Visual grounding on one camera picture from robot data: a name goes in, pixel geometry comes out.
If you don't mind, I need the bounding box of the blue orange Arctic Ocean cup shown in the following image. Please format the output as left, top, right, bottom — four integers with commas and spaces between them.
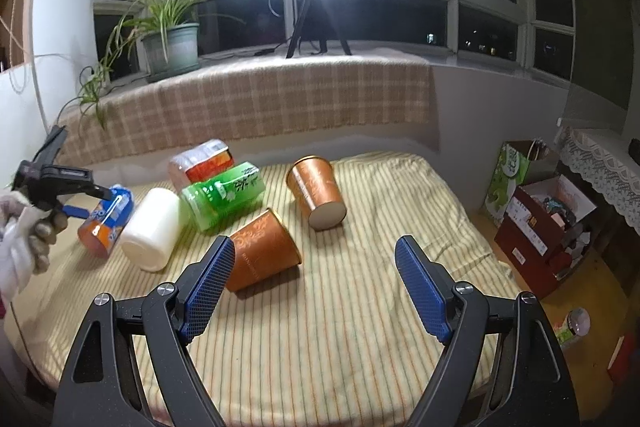
77, 184, 134, 258

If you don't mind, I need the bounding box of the white plastic cup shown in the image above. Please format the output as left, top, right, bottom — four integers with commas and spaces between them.
119, 187, 186, 272

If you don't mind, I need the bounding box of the green tea cup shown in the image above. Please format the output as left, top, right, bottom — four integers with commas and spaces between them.
180, 161, 266, 232

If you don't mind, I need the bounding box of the near brown paper cup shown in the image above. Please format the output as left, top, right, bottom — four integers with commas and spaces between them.
226, 208, 302, 293

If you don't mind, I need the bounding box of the brown paper cup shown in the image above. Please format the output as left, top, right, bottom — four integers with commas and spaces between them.
226, 208, 302, 293
285, 156, 347, 232

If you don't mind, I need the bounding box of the far brown paper cup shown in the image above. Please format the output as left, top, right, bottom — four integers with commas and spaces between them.
285, 156, 347, 232

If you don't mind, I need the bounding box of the white gloved left hand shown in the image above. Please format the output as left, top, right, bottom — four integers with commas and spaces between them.
1, 190, 67, 307

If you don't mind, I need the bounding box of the small green jar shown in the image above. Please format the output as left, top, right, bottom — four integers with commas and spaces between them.
553, 308, 591, 349

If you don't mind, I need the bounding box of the red cardboard box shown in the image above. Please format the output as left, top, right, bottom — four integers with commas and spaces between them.
496, 176, 597, 298

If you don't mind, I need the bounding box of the plaid beige sill cloth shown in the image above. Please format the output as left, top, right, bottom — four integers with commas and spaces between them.
58, 49, 433, 167

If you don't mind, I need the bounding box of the green potted spider plant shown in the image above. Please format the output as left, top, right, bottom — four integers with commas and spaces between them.
55, 0, 248, 132

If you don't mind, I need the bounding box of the striped yellow table cloth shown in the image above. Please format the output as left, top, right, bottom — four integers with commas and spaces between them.
4, 152, 520, 426

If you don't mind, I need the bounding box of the green white paper bag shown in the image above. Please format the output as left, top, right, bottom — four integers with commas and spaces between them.
483, 139, 559, 227

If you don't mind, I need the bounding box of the white lace cloth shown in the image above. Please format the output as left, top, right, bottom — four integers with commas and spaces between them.
555, 127, 640, 232

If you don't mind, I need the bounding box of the black light tripod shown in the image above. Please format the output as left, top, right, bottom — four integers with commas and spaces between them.
285, 0, 352, 58

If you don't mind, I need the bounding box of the white hanging cable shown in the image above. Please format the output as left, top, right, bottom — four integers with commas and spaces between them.
0, 0, 49, 128

